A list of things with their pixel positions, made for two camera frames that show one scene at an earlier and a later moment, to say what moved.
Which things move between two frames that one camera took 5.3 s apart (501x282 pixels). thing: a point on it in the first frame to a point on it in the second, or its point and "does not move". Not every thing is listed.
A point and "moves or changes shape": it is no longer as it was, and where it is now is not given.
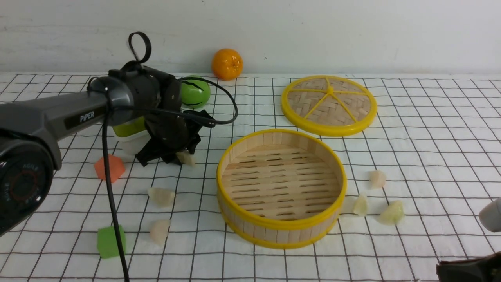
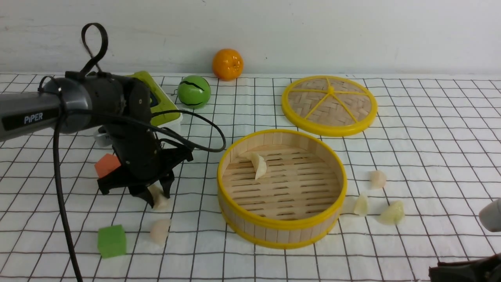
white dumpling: [186, 158] moves or changes shape
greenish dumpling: [393, 214] does not move
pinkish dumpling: [158, 230] does not move
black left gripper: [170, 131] to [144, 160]
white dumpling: [360, 207] does not move
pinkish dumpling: [377, 178] does not move
